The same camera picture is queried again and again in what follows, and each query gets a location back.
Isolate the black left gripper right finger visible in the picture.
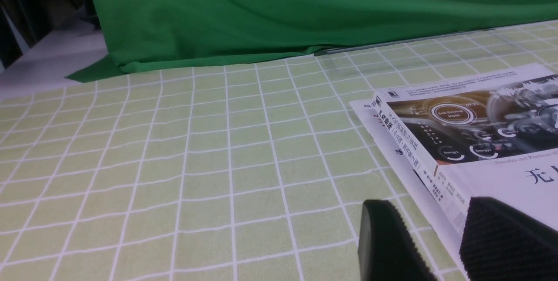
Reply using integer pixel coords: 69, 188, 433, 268
459, 197, 558, 281

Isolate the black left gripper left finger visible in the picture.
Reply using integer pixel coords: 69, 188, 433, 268
357, 200, 437, 281

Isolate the white lower book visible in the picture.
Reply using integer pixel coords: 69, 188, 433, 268
350, 100, 469, 281

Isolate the white self-driving textbook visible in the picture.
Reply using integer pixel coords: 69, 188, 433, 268
371, 63, 558, 235

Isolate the green checkered tablecloth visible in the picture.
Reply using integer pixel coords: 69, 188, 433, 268
0, 21, 557, 281

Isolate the green backdrop cloth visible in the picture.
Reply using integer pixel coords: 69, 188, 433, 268
68, 0, 558, 83

